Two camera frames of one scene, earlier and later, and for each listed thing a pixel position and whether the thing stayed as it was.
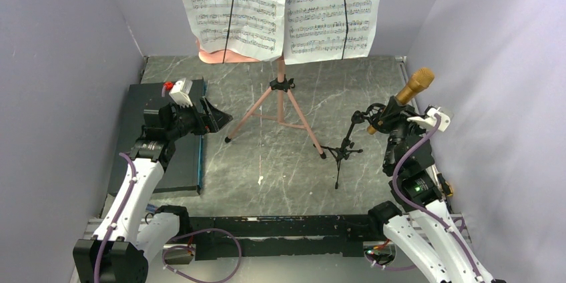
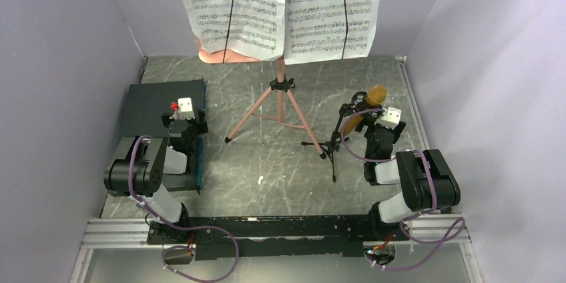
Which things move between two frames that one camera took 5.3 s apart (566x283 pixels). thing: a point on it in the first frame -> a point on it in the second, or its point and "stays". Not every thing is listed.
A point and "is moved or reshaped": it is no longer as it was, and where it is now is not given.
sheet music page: (257, 24) stays
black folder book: (181, 176) stays
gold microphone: (420, 81) -> (376, 95)
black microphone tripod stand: (346, 145) is moved or reshaped
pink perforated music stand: (278, 101) stays
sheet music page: (314, 11) stays
